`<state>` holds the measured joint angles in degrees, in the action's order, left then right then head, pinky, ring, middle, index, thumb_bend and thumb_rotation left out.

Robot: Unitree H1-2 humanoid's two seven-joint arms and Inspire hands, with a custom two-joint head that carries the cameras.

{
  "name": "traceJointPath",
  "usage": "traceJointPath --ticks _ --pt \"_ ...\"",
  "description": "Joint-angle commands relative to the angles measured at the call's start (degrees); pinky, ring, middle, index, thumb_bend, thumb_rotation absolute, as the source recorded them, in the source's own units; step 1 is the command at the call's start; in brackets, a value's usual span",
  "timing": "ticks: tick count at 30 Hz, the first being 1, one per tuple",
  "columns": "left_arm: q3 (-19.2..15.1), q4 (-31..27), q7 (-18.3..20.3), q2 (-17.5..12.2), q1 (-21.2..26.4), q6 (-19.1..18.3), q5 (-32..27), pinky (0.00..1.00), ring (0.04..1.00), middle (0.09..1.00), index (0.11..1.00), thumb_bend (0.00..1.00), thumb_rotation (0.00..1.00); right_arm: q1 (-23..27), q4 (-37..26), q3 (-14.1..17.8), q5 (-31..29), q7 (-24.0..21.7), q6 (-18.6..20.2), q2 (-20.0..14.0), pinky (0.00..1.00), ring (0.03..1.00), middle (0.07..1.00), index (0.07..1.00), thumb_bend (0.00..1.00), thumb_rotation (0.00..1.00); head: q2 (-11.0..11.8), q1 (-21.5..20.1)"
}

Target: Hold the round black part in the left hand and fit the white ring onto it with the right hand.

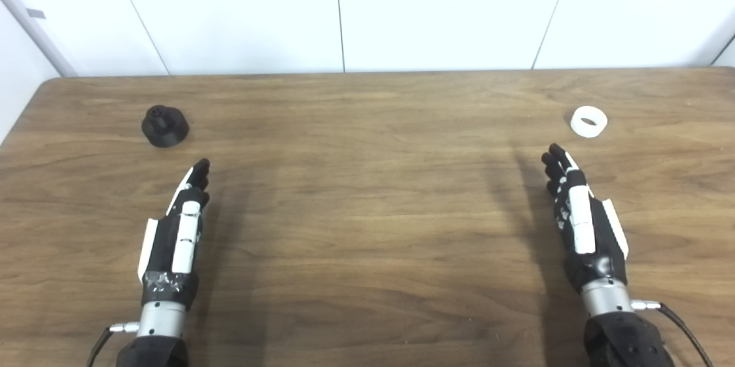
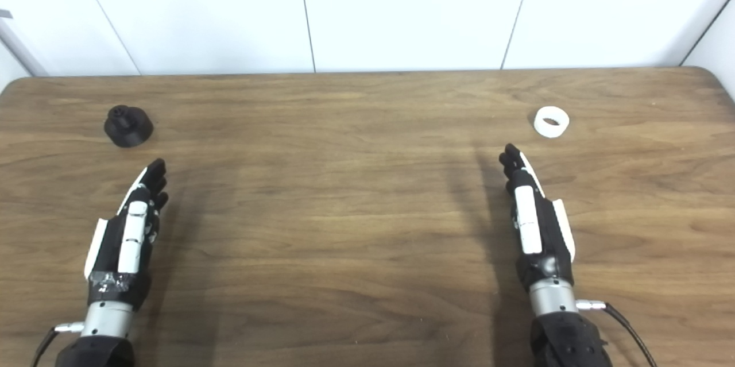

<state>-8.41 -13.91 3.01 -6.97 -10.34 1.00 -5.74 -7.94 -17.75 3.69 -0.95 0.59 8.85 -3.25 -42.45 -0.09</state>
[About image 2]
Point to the round black plastic part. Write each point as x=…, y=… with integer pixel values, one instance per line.
x=129, y=128

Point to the grey wall corner post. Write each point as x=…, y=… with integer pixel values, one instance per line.
x=23, y=51

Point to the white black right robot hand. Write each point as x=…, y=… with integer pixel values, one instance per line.
x=529, y=223

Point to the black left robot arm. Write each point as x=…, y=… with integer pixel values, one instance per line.
x=106, y=321

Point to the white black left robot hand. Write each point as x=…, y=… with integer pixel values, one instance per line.
x=131, y=240

